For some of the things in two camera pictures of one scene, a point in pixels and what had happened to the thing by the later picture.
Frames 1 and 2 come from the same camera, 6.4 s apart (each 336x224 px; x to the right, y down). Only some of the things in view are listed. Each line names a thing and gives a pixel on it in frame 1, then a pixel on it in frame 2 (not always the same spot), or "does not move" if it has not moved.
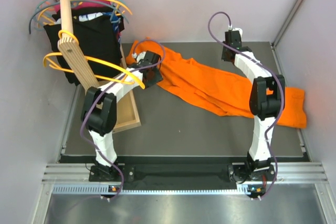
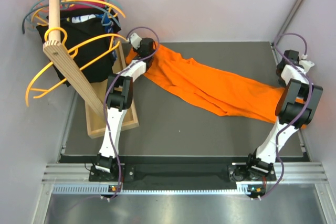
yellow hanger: [112, 65] → [69, 44]
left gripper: [157, 78] → [136, 47]
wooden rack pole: [69, 45] → [59, 52]
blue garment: [115, 19] → [109, 29]
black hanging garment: [97, 31] does not move
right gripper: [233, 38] → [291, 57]
